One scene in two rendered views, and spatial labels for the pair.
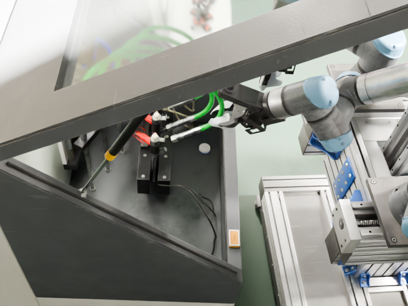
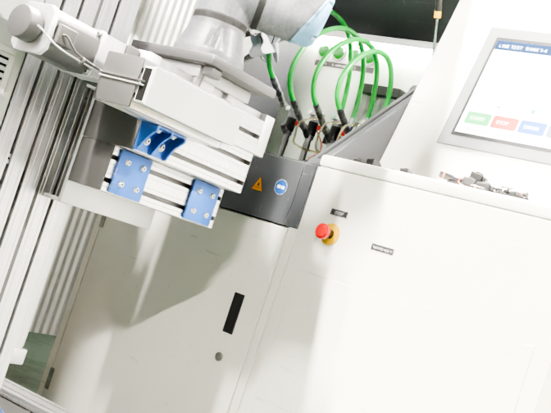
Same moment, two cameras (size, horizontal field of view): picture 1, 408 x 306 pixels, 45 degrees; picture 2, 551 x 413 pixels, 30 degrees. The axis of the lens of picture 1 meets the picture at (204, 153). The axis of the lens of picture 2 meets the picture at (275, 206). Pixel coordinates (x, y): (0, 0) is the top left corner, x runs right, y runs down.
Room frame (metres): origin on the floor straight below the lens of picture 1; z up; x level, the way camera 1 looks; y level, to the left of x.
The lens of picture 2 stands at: (2.97, -1.80, 0.70)
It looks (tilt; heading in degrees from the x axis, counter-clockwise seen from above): 3 degrees up; 137
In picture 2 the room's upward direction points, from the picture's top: 18 degrees clockwise
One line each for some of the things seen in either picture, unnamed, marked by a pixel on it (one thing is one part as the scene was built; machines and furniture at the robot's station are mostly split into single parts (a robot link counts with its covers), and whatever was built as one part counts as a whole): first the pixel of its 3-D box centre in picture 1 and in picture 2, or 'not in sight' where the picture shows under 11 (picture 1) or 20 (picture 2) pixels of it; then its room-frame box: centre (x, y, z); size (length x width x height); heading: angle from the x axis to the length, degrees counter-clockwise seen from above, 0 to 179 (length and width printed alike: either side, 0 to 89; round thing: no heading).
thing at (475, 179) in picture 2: not in sight; (486, 186); (1.62, 0.08, 1.01); 0.23 x 0.11 x 0.06; 6
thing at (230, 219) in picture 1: (227, 189); (211, 172); (0.89, -0.09, 0.87); 0.62 x 0.04 x 0.16; 6
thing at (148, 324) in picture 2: not in sight; (154, 326); (0.89, -0.11, 0.44); 0.65 x 0.02 x 0.68; 6
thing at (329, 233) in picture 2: not in sight; (325, 232); (1.34, -0.09, 0.80); 0.05 x 0.04 x 0.05; 6
